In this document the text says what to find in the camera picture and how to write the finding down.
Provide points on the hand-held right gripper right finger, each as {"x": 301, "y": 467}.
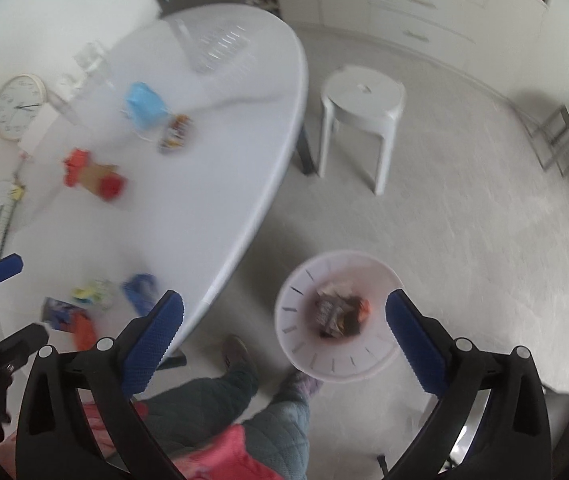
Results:
{"x": 414, "y": 345}

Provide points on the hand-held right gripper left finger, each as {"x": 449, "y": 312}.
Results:
{"x": 157, "y": 345}

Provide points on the white plastic waste bin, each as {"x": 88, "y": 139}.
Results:
{"x": 299, "y": 340}

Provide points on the red paper bag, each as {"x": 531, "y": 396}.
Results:
{"x": 77, "y": 165}

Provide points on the blue face mask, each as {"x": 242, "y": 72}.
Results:
{"x": 144, "y": 102}

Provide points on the ribbed metal strip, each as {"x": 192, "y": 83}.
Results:
{"x": 3, "y": 227}

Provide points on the dark blue packet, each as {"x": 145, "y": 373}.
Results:
{"x": 59, "y": 315}

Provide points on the blue wrapper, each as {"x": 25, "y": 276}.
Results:
{"x": 137, "y": 292}

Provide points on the orange wrapper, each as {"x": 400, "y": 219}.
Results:
{"x": 84, "y": 332}

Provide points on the person's left leg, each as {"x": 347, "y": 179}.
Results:
{"x": 204, "y": 400}

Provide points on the person's leg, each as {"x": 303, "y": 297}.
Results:
{"x": 204, "y": 400}
{"x": 284, "y": 430}

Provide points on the person's left slipper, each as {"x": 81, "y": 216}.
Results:
{"x": 234, "y": 352}

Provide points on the person's slipper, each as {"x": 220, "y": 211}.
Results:
{"x": 234, "y": 352}
{"x": 302, "y": 385}

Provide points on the yellow hanging ornament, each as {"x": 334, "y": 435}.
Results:
{"x": 17, "y": 191}

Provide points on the yellow wrapper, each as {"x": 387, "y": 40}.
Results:
{"x": 89, "y": 292}

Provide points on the crumpled dark wrapper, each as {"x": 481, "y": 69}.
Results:
{"x": 332, "y": 317}

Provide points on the person's right slipper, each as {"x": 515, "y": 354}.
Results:
{"x": 302, "y": 385}

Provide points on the person in grey trousers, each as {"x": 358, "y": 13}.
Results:
{"x": 234, "y": 460}

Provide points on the person's right leg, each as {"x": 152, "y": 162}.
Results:
{"x": 284, "y": 430}

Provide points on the printed snack wrapper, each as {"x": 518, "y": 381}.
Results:
{"x": 177, "y": 132}

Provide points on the clear glass cup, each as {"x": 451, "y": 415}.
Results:
{"x": 89, "y": 55}

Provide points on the white plastic stool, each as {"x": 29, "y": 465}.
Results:
{"x": 364, "y": 105}

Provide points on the grey stool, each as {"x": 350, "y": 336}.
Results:
{"x": 567, "y": 122}

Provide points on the clear plastic tray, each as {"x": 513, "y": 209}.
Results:
{"x": 219, "y": 45}

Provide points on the white drawer cabinet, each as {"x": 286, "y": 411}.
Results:
{"x": 414, "y": 5}

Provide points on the round white wall clock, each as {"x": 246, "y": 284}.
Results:
{"x": 19, "y": 107}

